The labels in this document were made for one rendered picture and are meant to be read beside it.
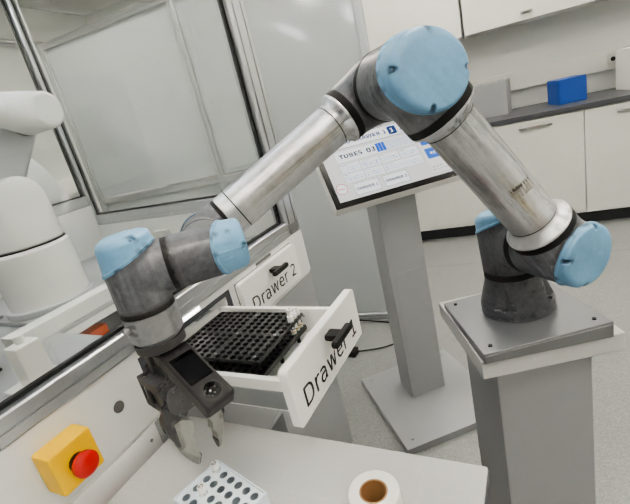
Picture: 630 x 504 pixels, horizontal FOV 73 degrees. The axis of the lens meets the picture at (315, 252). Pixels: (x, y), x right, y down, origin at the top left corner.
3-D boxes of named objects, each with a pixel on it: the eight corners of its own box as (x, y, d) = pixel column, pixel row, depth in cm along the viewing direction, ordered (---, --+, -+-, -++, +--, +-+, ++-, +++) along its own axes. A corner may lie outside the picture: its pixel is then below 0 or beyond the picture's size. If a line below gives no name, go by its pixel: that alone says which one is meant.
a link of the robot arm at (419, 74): (562, 237, 87) (384, 29, 69) (634, 252, 73) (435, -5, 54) (526, 283, 87) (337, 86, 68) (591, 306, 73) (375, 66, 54)
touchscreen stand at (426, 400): (512, 414, 168) (485, 158, 137) (409, 456, 161) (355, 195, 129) (444, 353, 215) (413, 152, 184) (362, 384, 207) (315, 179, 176)
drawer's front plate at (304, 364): (362, 333, 92) (352, 287, 89) (303, 430, 69) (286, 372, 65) (355, 333, 93) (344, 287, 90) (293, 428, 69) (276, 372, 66)
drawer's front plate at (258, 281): (302, 275, 133) (293, 242, 130) (251, 323, 109) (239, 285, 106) (297, 275, 134) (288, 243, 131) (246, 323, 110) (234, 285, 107)
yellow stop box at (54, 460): (108, 461, 69) (91, 426, 67) (68, 500, 63) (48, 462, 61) (89, 456, 71) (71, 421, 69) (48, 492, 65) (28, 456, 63)
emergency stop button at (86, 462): (106, 464, 66) (96, 444, 65) (83, 485, 63) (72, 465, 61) (93, 461, 67) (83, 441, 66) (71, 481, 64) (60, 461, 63)
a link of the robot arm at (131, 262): (152, 231, 54) (82, 251, 52) (180, 307, 57) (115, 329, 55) (156, 220, 61) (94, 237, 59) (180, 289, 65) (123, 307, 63)
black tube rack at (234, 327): (309, 338, 92) (302, 312, 90) (267, 391, 77) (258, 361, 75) (229, 334, 102) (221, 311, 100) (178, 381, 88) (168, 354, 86)
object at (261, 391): (350, 331, 91) (344, 305, 90) (295, 414, 70) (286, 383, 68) (208, 326, 110) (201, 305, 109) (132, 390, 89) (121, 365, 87)
